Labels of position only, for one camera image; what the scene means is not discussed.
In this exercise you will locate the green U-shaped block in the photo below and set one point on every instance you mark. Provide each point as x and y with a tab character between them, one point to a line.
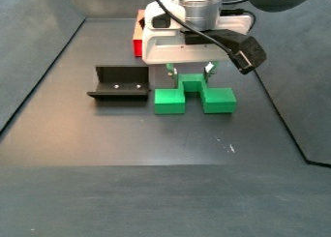
217	100

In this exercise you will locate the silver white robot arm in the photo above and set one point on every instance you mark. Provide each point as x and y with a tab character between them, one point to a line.
192	3

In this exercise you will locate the black angle bracket fixture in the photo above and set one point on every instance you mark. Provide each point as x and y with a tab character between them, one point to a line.
122	82

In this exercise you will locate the red base board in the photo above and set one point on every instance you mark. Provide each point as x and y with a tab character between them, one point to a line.
138	33

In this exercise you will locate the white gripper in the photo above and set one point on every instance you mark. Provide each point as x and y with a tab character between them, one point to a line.
169	43

